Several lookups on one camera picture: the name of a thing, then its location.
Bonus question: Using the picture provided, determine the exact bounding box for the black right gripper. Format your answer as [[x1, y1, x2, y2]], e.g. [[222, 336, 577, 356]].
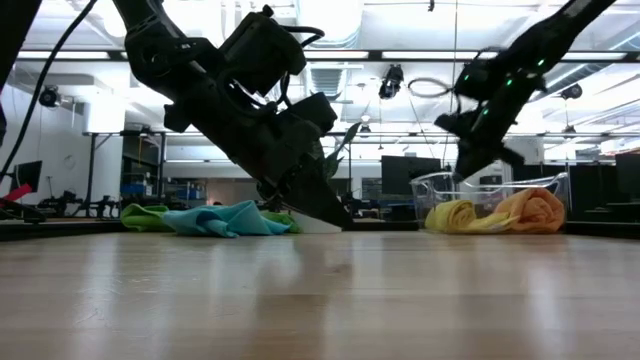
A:
[[433, 106, 527, 184]]

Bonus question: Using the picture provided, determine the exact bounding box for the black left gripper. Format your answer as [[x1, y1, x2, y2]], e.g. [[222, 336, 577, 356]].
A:
[[163, 74, 355, 231]]

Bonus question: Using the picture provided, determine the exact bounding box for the clear plastic basket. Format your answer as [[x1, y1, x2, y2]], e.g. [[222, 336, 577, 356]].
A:
[[409, 171, 572, 236]]

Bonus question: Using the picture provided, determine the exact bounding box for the yellow microfiber towel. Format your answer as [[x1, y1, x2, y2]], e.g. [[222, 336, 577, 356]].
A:
[[423, 198, 521, 235]]

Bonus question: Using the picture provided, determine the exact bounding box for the orange microfiber towel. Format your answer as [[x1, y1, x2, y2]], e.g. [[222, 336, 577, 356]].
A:
[[493, 187, 567, 235]]

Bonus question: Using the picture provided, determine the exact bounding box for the blue microfiber towel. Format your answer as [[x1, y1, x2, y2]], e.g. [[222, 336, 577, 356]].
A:
[[162, 199, 292, 239]]

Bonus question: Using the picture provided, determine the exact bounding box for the green microfiber towel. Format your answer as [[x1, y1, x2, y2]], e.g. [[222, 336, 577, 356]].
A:
[[119, 202, 304, 234]]

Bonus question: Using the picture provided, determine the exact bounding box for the white round plant pot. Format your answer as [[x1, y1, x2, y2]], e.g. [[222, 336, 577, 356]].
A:
[[289, 209, 345, 234]]

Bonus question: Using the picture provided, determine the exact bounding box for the green succulent plant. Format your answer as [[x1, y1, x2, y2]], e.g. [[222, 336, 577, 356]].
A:
[[321, 121, 362, 185]]

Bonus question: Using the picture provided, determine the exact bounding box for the black desktop monitor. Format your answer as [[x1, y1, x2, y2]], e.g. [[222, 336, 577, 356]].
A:
[[380, 154, 442, 197]]

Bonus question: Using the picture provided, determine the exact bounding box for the large black monitor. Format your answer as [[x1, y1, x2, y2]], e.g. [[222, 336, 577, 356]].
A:
[[613, 152, 640, 202]]

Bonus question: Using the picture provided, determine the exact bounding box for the black shelf rack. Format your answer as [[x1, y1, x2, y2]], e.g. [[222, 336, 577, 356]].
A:
[[118, 129, 167, 197]]

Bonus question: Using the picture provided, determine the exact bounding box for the white cabinet box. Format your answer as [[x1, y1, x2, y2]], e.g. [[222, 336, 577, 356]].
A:
[[82, 97, 126, 135]]

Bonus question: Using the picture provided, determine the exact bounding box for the small black monitor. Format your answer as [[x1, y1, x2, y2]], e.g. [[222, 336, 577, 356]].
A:
[[9, 159, 44, 194]]

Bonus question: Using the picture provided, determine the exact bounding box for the red object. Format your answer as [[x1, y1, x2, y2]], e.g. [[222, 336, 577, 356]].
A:
[[0, 182, 35, 204]]

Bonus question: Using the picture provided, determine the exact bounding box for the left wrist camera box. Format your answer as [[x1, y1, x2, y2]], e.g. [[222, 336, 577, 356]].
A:
[[288, 91, 340, 135]]

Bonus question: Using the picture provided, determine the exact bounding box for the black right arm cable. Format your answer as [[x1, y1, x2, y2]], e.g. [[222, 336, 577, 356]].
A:
[[407, 76, 456, 100]]

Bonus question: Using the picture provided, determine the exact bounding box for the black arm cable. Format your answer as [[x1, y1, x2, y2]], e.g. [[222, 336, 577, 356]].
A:
[[0, 0, 99, 184], [407, 76, 456, 100]]

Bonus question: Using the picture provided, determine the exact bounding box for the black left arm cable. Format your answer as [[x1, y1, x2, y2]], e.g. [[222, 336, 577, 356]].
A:
[[0, 0, 99, 184]]

